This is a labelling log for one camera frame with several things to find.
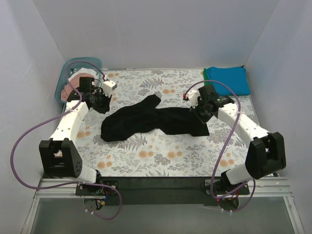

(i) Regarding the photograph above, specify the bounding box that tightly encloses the pink t shirt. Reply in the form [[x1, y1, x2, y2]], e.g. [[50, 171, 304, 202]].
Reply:
[[60, 73, 83, 102]]

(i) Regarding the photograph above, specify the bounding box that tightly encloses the folded blue t shirt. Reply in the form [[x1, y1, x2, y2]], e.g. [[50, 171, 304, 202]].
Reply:
[[210, 67, 251, 96]]

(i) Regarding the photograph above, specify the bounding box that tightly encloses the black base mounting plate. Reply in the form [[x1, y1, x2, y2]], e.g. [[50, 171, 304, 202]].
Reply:
[[75, 176, 239, 206]]

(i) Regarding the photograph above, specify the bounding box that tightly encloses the white t shirt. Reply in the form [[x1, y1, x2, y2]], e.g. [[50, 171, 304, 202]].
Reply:
[[69, 68, 98, 80]]

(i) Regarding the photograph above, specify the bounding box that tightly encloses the aluminium frame rail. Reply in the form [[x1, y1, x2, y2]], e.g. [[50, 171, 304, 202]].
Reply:
[[35, 176, 293, 198]]

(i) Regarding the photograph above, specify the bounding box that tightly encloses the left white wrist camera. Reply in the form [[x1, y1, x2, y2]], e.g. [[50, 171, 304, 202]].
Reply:
[[101, 79, 117, 97]]

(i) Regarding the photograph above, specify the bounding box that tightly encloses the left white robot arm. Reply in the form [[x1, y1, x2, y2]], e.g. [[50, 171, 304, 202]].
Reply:
[[39, 77, 117, 195]]

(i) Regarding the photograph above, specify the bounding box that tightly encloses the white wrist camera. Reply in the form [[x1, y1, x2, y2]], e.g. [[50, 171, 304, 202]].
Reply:
[[183, 90, 200, 108], [101, 79, 117, 97]]

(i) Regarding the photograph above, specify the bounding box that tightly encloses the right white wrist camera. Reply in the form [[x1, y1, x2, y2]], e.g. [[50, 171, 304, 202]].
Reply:
[[183, 90, 200, 108]]

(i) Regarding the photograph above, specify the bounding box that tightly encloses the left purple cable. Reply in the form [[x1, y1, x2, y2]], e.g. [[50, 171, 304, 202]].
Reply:
[[11, 60, 123, 221]]

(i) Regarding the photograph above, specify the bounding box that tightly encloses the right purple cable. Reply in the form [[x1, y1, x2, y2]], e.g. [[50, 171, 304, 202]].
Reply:
[[183, 79, 256, 213]]

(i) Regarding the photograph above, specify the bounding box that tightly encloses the black t shirt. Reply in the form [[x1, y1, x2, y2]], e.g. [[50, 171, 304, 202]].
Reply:
[[100, 95, 210, 142]]

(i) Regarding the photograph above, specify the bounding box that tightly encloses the teal plastic laundry bin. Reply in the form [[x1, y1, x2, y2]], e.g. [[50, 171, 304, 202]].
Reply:
[[55, 57, 103, 104]]

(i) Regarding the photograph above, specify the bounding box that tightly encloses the purple cable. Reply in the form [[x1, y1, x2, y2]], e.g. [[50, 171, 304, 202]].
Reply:
[[11, 60, 123, 221], [183, 79, 256, 213]]

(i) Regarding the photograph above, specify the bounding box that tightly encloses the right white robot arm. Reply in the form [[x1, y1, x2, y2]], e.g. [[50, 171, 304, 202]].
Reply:
[[183, 84, 286, 194]]

